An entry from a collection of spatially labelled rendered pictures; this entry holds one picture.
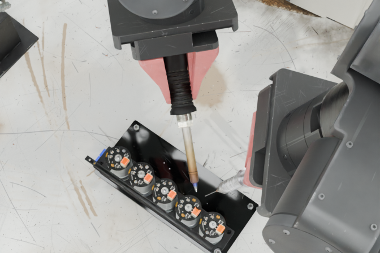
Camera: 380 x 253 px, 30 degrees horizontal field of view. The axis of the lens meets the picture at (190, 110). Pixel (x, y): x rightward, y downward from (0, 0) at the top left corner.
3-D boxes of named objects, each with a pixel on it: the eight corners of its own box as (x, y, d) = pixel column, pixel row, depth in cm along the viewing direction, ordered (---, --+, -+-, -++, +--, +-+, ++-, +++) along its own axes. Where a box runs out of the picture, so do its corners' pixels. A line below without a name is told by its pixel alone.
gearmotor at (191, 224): (185, 201, 73) (185, 190, 68) (204, 215, 72) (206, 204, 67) (171, 221, 72) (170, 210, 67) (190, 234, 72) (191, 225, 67)
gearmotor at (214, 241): (207, 217, 72) (209, 206, 67) (227, 231, 72) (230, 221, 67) (193, 236, 71) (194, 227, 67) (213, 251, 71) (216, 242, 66)
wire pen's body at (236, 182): (232, 197, 61) (293, 173, 51) (215, 193, 61) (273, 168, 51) (234, 180, 62) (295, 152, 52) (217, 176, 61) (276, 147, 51)
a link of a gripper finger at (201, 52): (224, 115, 63) (218, 27, 57) (144, 129, 62) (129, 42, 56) (210, 69, 68) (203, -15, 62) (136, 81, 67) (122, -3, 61)
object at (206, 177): (94, 174, 75) (93, 171, 74) (135, 122, 77) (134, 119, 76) (219, 264, 72) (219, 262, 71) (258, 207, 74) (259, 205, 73)
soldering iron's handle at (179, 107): (195, 110, 66) (173, -26, 65) (198, 112, 64) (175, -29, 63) (169, 115, 66) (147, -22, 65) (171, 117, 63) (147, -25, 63)
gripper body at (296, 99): (251, 216, 47) (306, 197, 40) (266, 74, 50) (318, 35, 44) (337, 234, 49) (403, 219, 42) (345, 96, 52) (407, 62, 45)
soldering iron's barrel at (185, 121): (201, 179, 66) (190, 112, 66) (203, 182, 64) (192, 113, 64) (186, 182, 66) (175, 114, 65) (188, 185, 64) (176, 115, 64)
